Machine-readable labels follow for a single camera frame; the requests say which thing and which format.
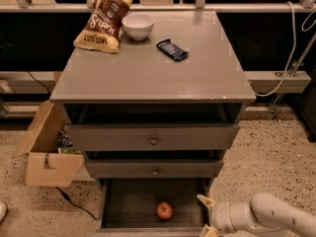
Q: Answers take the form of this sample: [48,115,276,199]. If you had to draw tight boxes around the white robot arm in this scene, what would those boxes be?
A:
[197,193,316,237]

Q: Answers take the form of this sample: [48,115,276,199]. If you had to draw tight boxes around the black floor cable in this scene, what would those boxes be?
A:
[54,186,99,221]

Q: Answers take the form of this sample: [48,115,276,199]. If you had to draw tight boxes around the items inside cardboard box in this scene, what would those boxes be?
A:
[58,131,81,154]

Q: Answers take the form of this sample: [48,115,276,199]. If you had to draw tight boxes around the dark blue candy bar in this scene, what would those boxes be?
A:
[156,39,189,62]

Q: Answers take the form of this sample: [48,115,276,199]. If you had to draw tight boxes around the brown yellow chip bag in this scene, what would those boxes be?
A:
[73,0,133,53]

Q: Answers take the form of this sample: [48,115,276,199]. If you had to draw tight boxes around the grey wooden drawer cabinet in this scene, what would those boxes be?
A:
[49,10,257,237]

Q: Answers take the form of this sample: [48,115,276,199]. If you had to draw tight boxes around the open cardboard box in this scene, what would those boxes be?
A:
[12,101,90,188]

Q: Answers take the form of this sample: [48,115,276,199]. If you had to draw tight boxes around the grey top drawer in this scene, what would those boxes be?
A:
[65,123,239,151]

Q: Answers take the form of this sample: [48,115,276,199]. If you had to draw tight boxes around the red apple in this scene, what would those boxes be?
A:
[156,201,174,220]

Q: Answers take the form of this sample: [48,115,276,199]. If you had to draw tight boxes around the grey open bottom drawer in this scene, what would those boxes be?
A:
[89,179,209,237]

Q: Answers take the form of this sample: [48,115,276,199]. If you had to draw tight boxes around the metal railing bar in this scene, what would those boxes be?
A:
[0,3,316,13]

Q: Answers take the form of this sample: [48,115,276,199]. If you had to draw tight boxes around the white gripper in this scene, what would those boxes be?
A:
[197,195,252,237]

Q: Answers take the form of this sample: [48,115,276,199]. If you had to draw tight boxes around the white shoe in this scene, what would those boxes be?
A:
[0,201,8,222]

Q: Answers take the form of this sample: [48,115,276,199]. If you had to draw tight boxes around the white ceramic bowl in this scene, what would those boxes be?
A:
[121,14,155,40]

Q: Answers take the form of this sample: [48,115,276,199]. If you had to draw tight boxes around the white hanging cable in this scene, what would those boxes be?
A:
[254,0,297,98]

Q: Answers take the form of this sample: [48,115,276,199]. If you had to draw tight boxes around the grey middle drawer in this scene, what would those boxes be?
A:
[86,159,223,179]

